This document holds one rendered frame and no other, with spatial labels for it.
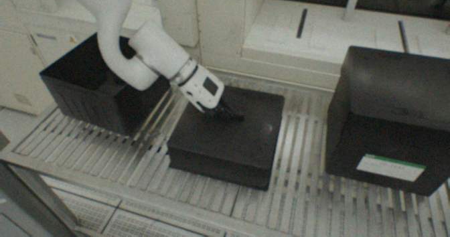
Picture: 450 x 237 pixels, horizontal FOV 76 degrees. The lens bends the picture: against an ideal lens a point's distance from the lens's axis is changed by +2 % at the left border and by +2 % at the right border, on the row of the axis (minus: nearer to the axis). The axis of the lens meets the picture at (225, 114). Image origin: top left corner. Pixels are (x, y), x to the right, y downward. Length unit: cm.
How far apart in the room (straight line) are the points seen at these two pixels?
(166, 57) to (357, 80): 47
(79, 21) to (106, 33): 76
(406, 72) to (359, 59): 11
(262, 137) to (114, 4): 48
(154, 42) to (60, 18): 83
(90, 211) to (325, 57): 140
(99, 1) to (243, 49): 60
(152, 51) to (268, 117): 37
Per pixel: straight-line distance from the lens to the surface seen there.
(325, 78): 112
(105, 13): 66
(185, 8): 104
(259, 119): 83
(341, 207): 84
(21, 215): 120
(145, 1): 143
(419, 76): 87
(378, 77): 82
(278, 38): 114
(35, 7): 157
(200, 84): 74
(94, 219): 174
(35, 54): 178
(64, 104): 105
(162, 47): 71
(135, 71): 71
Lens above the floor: 147
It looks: 46 degrees down
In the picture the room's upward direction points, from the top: straight up
